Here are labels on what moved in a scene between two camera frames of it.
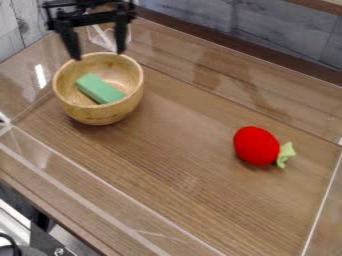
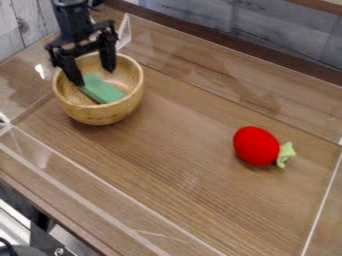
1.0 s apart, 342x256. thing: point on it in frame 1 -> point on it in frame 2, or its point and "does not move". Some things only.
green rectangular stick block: (101, 90) does not move
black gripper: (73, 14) -> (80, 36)
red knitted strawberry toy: (257, 147) does not move
